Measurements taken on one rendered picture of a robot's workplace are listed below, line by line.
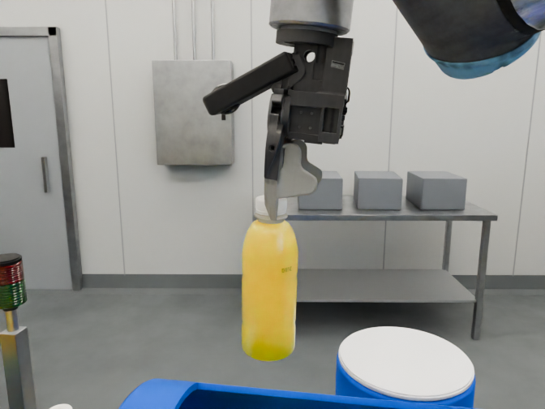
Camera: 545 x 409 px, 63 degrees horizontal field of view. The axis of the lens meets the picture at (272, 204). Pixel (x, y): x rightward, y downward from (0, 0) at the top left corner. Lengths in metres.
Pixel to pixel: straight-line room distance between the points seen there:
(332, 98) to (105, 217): 3.71
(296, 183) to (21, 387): 0.82
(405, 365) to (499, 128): 3.33
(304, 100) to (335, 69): 0.05
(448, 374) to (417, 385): 0.08
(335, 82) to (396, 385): 0.63
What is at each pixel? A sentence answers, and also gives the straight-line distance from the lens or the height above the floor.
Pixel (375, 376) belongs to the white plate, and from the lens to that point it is 0.96.
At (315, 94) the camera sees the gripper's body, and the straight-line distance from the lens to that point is 0.49.
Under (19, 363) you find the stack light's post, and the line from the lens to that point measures 1.12.
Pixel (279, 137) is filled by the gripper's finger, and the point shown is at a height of 1.52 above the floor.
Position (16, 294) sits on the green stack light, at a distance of 1.05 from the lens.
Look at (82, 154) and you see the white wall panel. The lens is 4.09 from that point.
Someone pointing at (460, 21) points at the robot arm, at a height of 1.62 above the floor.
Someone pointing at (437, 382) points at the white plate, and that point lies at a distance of 0.98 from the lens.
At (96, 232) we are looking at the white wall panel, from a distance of 4.17.
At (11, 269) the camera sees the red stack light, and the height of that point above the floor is 1.24.
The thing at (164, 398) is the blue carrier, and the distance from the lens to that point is 0.55.
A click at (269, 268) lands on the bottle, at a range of 0.53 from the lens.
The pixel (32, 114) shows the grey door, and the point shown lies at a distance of 4.19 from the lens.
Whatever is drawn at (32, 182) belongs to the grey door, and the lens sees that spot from 4.26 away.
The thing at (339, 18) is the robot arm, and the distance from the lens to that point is 0.50.
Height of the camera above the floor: 1.55
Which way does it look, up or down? 12 degrees down
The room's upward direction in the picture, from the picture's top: straight up
